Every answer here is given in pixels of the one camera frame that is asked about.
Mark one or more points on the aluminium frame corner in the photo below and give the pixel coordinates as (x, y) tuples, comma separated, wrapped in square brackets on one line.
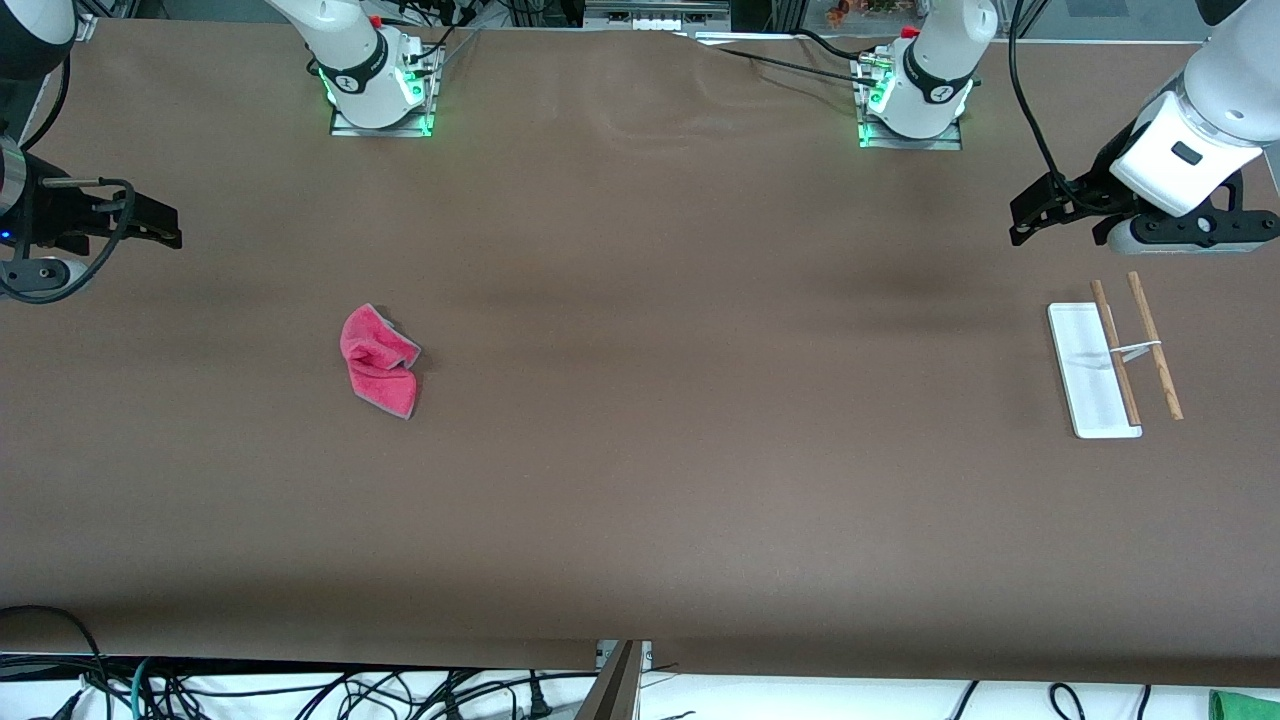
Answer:
[(85, 27)]

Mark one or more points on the green cloth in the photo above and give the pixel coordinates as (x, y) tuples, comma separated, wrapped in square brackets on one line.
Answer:
[(1245, 706)]

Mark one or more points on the white towel rack wooden bars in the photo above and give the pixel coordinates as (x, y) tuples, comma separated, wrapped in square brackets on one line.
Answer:
[(1095, 400)]

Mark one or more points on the pink towel with grey edge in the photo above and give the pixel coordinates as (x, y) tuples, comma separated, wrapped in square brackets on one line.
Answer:
[(378, 365)]

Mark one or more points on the white power strip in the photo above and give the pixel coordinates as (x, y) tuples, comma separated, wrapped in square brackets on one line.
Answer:
[(655, 20)]

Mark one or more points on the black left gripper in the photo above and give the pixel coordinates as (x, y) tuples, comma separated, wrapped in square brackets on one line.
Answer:
[(1108, 182)]

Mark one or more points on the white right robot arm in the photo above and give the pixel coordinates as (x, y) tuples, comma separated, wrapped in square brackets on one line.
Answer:
[(345, 40)]

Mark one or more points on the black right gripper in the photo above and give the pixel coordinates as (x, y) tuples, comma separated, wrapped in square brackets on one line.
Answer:
[(50, 214)]

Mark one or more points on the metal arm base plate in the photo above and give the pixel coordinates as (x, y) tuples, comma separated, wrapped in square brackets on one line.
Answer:
[(385, 130), (920, 143)]

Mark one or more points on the brown table cover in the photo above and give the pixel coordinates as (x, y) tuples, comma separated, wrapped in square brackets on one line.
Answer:
[(640, 450)]

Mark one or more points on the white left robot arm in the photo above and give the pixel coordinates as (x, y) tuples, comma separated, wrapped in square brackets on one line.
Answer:
[(1215, 95)]

